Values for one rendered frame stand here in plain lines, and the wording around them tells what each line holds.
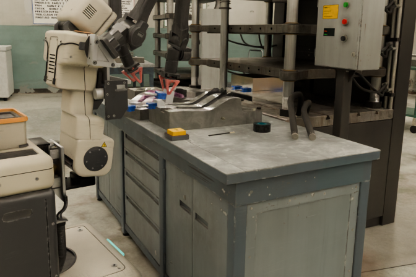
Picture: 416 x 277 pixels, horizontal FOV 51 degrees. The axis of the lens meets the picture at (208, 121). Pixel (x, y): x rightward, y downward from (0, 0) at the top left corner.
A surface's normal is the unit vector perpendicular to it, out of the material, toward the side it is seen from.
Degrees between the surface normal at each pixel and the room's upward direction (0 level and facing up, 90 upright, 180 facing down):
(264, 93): 90
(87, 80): 90
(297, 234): 90
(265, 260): 90
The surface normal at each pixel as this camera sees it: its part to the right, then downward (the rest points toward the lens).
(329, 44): -0.88, 0.08
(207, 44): 0.29, 0.20
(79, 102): 0.59, 0.17
